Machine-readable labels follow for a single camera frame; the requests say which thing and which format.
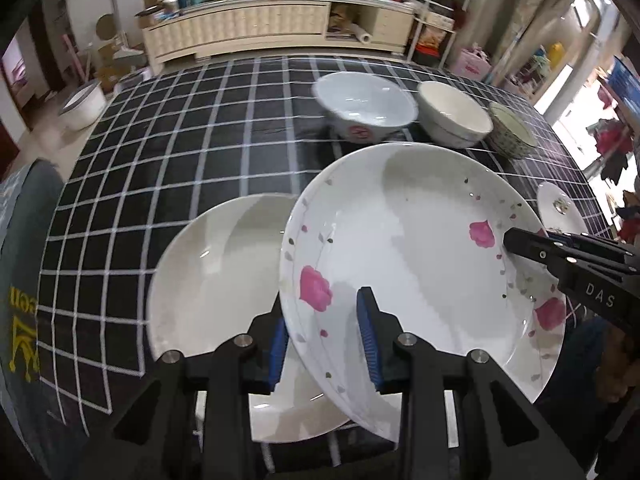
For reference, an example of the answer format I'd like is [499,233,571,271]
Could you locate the white basin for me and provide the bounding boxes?
[59,79,107,132]

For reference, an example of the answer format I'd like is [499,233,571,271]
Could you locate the hanging dark clothes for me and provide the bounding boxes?
[590,120,632,183]

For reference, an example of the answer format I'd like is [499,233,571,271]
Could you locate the white metal shelf rack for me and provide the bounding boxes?
[402,0,476,66]

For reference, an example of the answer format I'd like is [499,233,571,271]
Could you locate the pink bag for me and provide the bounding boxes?
[452,46,491,81]

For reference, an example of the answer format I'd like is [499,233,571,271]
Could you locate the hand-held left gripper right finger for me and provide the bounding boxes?
[356,286,586,480]

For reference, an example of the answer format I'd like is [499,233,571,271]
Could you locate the plain white plate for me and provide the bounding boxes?
[146,192,351,443]

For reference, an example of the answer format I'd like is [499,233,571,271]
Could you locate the pink flower white plate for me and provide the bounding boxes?
[279,142,567,441]

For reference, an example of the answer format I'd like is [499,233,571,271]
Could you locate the grey cushion yellow print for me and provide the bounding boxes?
[0,160,76,461]

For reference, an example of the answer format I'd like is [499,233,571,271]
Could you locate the white floor mop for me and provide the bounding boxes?
[107,0,147,61]

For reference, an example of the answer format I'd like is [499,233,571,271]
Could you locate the cream tufted cabinet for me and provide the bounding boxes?
[141,0,418,66]

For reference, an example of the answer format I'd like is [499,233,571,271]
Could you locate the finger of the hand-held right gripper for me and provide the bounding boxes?
[502,228,576,277]
[545,230,635,262]

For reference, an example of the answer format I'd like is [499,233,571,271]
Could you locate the white bowl blue lines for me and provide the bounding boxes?
[416,81,493,149]

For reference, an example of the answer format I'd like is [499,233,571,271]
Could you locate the large white bowl red mark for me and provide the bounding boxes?
[312,71,419,143]

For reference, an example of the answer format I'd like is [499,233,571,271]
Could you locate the bird print white plate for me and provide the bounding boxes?
[536,181,587,236]

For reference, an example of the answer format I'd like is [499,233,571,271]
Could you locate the cardboard boxes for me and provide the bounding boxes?
[97,42,126,93]

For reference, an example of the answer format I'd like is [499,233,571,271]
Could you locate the black white checkered tablecloth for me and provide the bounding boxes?
[35,55,616,461]

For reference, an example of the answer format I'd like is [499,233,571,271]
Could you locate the patterned bowl dark rim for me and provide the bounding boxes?
[487,101,538,160]

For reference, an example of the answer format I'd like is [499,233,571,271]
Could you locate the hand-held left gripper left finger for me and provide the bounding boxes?
[75,302,291,480]

